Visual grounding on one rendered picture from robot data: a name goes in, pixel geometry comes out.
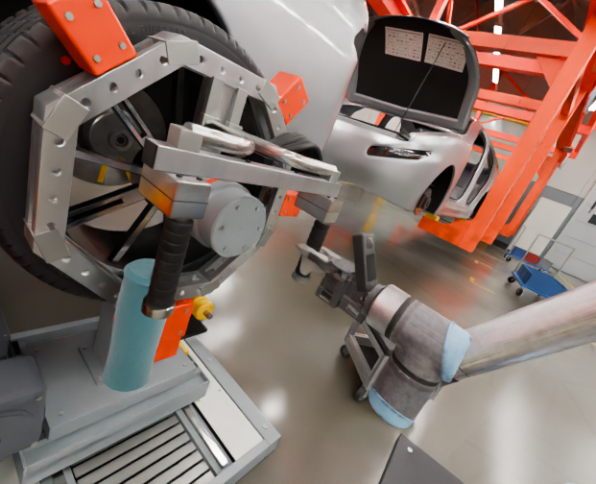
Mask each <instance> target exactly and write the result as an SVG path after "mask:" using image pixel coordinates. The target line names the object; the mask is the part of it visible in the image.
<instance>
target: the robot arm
mask: <svg viewBox="0 0 596 484"><path fill-rule="evenodd" d="M352 239H353V251H354V263H353V262H351V261H350V260H348V259H347V258H345V257H344V256H342V255H340V254H337V253H335V252H333V251H332V250H329V249H327V248H326V247H323V246H322V247H321V250H320V252H319V253H318V252H316V251H315V250H314V249H312V248H310V247H309V246H307V245H306V244H296V247H297V248H298V250H299V251H300V252H301V254H302V256H301V262H300V272H301V273H302V274H303V275H305V276H307V275H308V274H310V273H311V272H312V271H315V272H317V273H318V274H323V273H324V272H326V274H325V276H324V277H323V278H322V281H321V284H320V285H319V286H318V289H317V291H316V293H315V295H317V296H318V297H319V298H320V299H322V300H323V301H324V302H326V303H327V304H329V305H330V306H331V307H333V308H335V307H340V308H341V309H342V310H343V311H344V312H345V313H347V314H348V315H349V316H351V317H352V318H353V319H355V320H356V321H357V322H359V323H360V324H362V323H363V322H364V321H366V322H367V324H369V325H370V326H371V327H373V328H374V329H376V330H377V331H378V332H380V333H381V334H383V335H384V336H385V337H386V338H388V339H389V340H390V341H392V342H393V343H394V344H396V346H395V347H394V350H393V352H392V354H391V355H390V357H389V359H388V360H387V362H386V364H385V365H384V367H383V369H382V370H381V372H380V374H379V376H378V377H377V379H376V380H375V381H374V383H372V384H371V388H370V392H369V400H370V404H371V406H372V408H373V409H374V411H375V412H376V413H377V414H378V415H379V416H380V417H381V418H382V419H383V420H384V421H385V422H387V423H388V424H391V425H393V426H395V427H398V428H407V427H409V426H410V425H411V424H412V423H414V422H415V421H416V417H417V415H418V413H419V412H420V410H421V409H422V408H423V406H424V405H425V404H426V402H427V401H428V400H429V399H430V398H431V397H432V396H433V395H434V393H435V392H436V391H437V390H438V389H439V388H440V387H442V386H445V385H449V384H452V383H456V382H459V381H463V380H464V379H465V378H468V377H472V376H475V375H480V374H484V373H487V372H491V371H494V370H498V369H502V368H505V367H509V366H511V365H515V364H518V363H522V362H525V361H529V360H532V359H536V358H539V357H542V356H545V355H549V354H552V353H556V352H560V351H566V350H569V349H573V348H576V347H579V346H582V345H586V344H589V343H593V342H596V280H593V281H591V282H589V283H586V284H584V285H581V286H578V287H576V288H573V289H570V290H568V291H565V292H562V293H560V294H557V295H555V296H553V297H550V298H547V299H545V300H542V301H539V302H535V303H532V304H530V305H527V306H524V307H522V308H519V309H516V310H515V311H512V312H509V313H507V314H504V315H501V316H499V317H496V318H493V319H491V320H488V321H485V322H483V323H481V324H478V325H476V326H473V327H469V328H466V329H462V328H461V327H459V326H457V325H456V323H455V322H453V321H452V322H451V321H449V320H448V319H446V318H445V317H443V316H442V315H441V314H439V313H438V312H436V311H434V310H433V309H431V308H429V307H428V306H426V305H425V304H423V303H421V302H419V301H418V300H416V299H414V298H413V297H412V296H410V295H408V294H407V293H405V292H404V291H402V290H400V289H399V288H397V287H396V286H394V285H392V284H391V285H388V286H385V285H384V284H382V283H379V284H377V278H376V266H375V253H374V241H373V233H371V232H364V233H356V234H353V236H352ZM321 295H322V296H324V297H325V298H327V299H328V300H329V302H328V301H327V300H326V299H324V298H323V297H322V296H321Z"/></svg>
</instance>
